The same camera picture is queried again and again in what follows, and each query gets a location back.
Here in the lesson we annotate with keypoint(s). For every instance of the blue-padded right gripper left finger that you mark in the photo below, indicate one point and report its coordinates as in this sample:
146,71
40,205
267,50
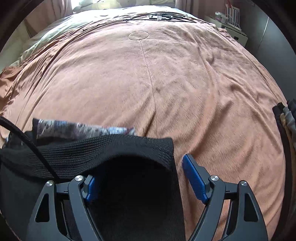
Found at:
89,189

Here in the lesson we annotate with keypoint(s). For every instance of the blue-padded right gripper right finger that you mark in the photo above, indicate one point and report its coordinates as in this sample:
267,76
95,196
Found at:
198,178

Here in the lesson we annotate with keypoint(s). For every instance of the black mesh t-shirt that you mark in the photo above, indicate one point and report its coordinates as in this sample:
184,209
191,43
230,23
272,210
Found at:
138,194

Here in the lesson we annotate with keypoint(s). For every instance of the stack of folded clothes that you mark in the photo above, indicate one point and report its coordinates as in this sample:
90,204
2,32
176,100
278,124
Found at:
285,122

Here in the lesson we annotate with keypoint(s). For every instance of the brown bed cover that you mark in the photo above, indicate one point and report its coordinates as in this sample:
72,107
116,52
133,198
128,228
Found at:
188,81

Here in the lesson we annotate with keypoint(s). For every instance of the white bedside cabinet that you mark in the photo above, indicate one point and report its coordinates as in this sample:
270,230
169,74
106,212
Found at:
237,35

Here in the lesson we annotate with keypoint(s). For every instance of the striped paper bag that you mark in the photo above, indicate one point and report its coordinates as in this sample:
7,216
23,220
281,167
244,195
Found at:
233,15

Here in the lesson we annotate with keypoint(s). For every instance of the pink curtain right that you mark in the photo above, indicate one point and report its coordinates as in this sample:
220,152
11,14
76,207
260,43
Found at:
201,8

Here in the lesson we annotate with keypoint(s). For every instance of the pink curtain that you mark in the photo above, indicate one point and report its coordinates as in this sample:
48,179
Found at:
201,8
45,14

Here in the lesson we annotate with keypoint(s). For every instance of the beige bed sheet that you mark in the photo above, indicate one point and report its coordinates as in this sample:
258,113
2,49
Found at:
62,25

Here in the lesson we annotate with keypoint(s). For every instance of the pink curtain left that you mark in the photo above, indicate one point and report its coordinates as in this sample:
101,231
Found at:
45,14

